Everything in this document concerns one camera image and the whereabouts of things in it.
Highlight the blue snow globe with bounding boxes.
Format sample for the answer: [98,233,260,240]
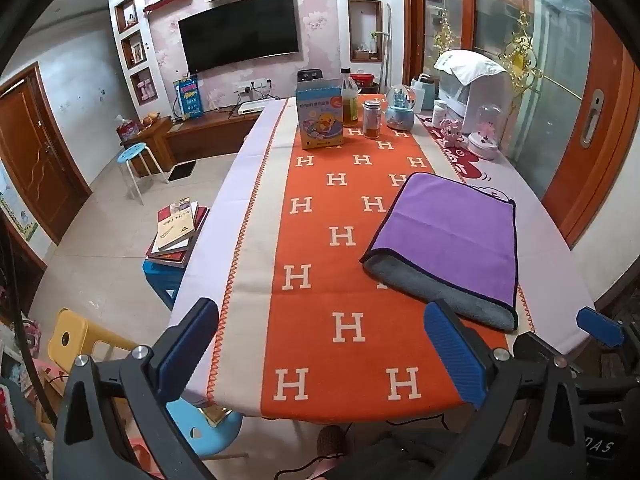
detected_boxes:
[384,84,416,132]

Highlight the blue standing packet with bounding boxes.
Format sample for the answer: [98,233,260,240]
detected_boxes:
[173,76,204,121]

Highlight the stack of books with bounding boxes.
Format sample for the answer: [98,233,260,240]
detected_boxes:
[145,200,211,268]

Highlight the orange lettered tablecloth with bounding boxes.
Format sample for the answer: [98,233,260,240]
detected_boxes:
[167,94,598,421]

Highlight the wooden television cabinet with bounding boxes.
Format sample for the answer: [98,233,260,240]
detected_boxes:
[125,108,266,177]

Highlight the wall-mounted television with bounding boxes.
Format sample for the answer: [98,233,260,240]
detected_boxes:
[178,0,301,75]

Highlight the white cloth cover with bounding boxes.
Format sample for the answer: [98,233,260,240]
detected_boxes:
[433,50,507,87]

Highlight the light blue plastic stool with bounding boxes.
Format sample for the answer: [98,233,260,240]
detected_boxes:
[165,398,244,460]

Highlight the purple and grey towel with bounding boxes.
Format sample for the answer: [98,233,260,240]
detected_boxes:
[360,172,520,332]

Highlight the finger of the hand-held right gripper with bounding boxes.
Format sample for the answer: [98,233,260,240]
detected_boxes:
[576,306,640,357]
[512,331,569,362]

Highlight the white countertop appliance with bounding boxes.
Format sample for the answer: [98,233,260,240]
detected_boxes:
[436,74,516,136]

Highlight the blue duck print box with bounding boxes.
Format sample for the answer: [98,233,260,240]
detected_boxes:
[295,81,346,151]

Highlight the red wall shelf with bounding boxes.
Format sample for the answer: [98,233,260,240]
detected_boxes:
[143,0,197,14]

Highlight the wooden framed glass door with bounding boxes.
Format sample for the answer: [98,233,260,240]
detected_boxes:
[404,0,640,251]

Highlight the small glass jar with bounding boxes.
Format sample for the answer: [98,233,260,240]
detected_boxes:
[362,100,383,140]

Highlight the oil bottle with black cap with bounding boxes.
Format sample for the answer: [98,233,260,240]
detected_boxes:
[341,67,361,128]

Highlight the red tissue packet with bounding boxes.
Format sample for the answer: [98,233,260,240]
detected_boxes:
[116,116,143,143]

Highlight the black floor mat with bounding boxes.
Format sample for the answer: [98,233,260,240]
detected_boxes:
[168,160,199,183]

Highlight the pink toy figurine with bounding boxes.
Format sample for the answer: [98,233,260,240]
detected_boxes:
[438,119,466,147]

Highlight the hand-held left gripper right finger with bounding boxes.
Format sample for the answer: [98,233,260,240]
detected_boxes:
[422,298,601,480]

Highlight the white paper bag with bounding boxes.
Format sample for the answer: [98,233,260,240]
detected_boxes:
[410,73,439,113]

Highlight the round blue top stool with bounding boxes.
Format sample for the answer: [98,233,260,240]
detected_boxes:
[117,142,171,206]

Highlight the yellow plastic chair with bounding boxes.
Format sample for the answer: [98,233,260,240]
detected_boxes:
[48,307,141,376]

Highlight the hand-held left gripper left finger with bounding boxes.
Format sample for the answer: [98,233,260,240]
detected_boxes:
[52,297,221,480]

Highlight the glass dome music box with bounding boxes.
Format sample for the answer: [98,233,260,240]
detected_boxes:
[467,104,502,161]

